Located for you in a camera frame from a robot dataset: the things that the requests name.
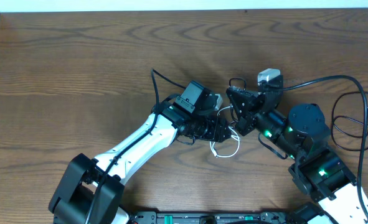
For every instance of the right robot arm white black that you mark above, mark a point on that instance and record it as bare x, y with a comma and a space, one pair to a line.
317, 170

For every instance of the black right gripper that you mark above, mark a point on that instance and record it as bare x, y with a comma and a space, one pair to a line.
247, 109

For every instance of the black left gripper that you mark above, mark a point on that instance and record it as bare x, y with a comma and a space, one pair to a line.
217, 130

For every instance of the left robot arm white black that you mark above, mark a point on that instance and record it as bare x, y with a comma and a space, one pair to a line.
90, 190

